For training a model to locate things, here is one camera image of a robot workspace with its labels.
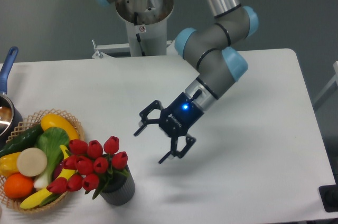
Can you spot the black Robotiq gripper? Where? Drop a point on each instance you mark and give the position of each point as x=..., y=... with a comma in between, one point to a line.
x=179, y=121

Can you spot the dark grey ribbed vase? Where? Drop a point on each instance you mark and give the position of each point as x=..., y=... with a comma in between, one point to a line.
x=120, y=189

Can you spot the red tulip bouquet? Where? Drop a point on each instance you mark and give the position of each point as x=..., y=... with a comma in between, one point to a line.
x=95, y=165

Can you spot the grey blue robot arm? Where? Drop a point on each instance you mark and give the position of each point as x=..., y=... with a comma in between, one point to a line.
x=209, y=52

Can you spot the yellow squash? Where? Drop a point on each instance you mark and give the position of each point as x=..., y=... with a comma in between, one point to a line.
x=59, y=126

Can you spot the green bok choy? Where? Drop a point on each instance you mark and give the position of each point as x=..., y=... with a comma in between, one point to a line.
x=54, y=157

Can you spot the purple red vegetable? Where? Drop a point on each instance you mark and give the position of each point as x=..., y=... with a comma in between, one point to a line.
x=57, y=170

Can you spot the beige round disc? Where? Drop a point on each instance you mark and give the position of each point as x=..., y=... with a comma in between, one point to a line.
x=31, y=162

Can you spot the dark green cucumber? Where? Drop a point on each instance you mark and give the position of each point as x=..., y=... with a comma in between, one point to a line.
x=22, y=141

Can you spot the yellow banana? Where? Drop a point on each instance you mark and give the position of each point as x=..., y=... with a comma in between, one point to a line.
x=44, y=196

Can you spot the orange fruit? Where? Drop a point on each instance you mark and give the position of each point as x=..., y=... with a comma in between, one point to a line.
x=18, y=186

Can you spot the yellow bell pepper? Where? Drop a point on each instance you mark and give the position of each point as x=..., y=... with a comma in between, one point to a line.
x=8, y=164

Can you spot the black box at edge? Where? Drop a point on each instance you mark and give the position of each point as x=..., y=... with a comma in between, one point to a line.
x=328, y=195

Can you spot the woven wicker basket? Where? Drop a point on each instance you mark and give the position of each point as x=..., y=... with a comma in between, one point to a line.
x=27, y=123

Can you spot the white metal base frame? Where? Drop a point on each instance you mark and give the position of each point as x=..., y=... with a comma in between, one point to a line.
x=116, y=48

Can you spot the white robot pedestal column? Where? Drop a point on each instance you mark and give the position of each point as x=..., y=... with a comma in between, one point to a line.
x=145, y=19

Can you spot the blue handled saucepan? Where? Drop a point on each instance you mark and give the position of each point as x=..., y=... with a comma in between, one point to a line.
x=10, y=116

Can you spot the white frame at right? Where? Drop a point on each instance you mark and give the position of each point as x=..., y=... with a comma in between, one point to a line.
x=329, y=89

